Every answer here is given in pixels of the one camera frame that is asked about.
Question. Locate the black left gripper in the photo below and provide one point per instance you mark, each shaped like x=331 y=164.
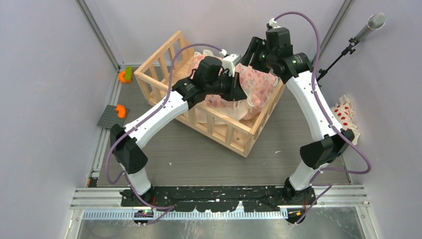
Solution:
x=236 y=92

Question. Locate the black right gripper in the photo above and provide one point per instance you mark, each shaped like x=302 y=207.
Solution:
x=256 y=45

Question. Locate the pink unicorn print cushion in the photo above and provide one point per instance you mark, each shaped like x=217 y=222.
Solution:
x=258 y=87

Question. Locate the wooden slatted pet bed frame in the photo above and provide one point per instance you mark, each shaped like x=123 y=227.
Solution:
x=152 y=77

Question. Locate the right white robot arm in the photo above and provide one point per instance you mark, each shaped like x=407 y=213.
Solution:
x=327 y=133

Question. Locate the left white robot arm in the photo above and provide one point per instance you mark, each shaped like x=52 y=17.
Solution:
x=212 y=76

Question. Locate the white strawberry print pillow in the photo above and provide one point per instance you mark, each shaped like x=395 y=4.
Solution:
x=344 y=112

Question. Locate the orange and green toy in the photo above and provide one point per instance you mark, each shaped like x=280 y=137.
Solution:
x=125 y=76

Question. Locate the orange arch toy block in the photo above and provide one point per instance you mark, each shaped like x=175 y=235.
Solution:
x=120 y=111

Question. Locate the grey building block plate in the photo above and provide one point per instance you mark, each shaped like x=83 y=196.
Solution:
x=109 y=118

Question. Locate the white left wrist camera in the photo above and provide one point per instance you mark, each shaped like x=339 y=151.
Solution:
x=229 y=62

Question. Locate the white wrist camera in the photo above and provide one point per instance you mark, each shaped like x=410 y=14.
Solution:
x=229 y=62
x=272 y=24

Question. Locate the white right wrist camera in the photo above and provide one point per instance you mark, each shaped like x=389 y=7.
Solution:
x=272 y=24

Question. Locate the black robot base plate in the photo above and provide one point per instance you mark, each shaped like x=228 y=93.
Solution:
x=218 y=199

